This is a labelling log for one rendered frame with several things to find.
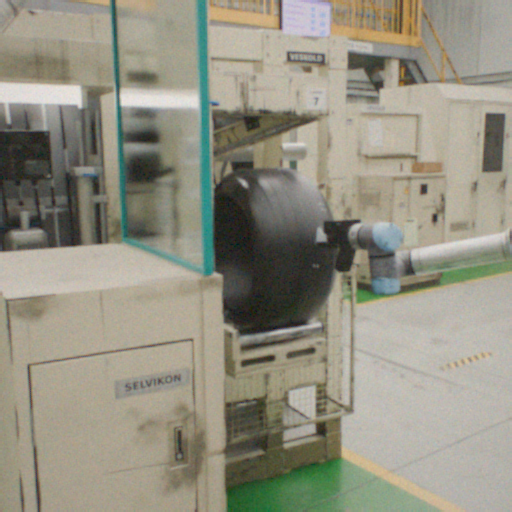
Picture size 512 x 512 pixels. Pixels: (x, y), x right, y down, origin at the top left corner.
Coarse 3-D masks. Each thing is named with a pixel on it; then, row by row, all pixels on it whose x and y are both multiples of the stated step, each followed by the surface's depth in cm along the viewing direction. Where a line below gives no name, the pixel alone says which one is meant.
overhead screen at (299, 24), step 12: (288, 0) 571; (300, 0) 579; (312, 0) 587; (288, 12) 572; (300, 12) 581; (312, 12) 589; (324, 12) 597; (288, 24) 574; (300, 24) 582; (312, 24) 591; (324, 24) 599
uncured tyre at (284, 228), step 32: (224, 192) 214; (256, 192) 200; (288, 192) 202; (320, 192) 208; (224, 224) 242; (256, 224) 197; (288, 224) 196; (320, 224) 201; (224, 256) 244; (256, 256) 198; (288, 256) 195; (320, 256) 200; (224, 288) 239; (256, 288) 200; (288, 288) 198; (320, 288) 204; (256, 320) 207; (288, 320) 210
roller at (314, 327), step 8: (320, 320) 221; (272, 328) 212; (280, 328) 213; (288, 328) 214; (296, 328) 215; (304, 328) 216; (312, 328) 217; (320, 328) 219; (240, 336) 205; (248, 336) 206; (256, 336) 207; (264, 336) 209; (272, 336) 210; (280, 336) 212; (288, 336) 213; (296, 336) 215; (304, 336) 217; (240, 344) 205; (248, 344) 207
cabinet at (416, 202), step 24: (360, 192) 680; (384, 192) 653; (408, 192) 662; (432, 192) 686; (360, 216) 684; (384, 216) 657; (408, 216) 668; (432, 216) 691; (408, 240) 673; (432, 240) 697; (360, 288) 699; (408, 288) 687
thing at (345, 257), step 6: (342, 240) 183; (342, 246) 183; (342, 252) 184; (348, 252) 184; (354, 252) 185; (342, 258) 185; (348, 258) 186; (336, 264) 187; (342, 264) 186; (348, 264) 187; (336, 270) 188; (342, 270) 187; (348, 270) 188
